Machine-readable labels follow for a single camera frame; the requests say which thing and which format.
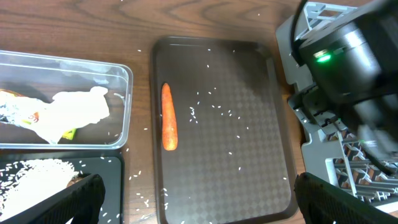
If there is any grey dishwasher rack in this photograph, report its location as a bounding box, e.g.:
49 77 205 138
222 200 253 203
275 1 397 213

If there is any foil yellow snack wrapper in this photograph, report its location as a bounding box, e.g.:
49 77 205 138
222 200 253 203
1 89 76 144

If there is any white rice pile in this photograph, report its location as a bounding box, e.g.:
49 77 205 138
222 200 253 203
1 159 81 222

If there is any brown cookie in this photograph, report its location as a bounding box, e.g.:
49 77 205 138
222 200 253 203
67 176 83 187

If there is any orange carrot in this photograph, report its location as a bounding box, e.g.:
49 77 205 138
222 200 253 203
161 83 178 151

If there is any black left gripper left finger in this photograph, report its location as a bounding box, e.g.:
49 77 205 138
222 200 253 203
4 174 106 224

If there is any white napkin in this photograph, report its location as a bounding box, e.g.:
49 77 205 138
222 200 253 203
40 86 109 135

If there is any brown serving tray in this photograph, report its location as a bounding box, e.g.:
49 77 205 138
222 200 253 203
150 37 298 223

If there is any clear plastic bin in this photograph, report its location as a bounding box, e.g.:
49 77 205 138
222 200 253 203
1 50 133 149

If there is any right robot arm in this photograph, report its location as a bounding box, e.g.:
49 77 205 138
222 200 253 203
289 1 397 177

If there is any black plastic tray bin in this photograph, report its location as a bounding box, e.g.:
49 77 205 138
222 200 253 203
1 152 124 223

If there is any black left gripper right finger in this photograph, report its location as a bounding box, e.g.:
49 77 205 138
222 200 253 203
294 172 397 224

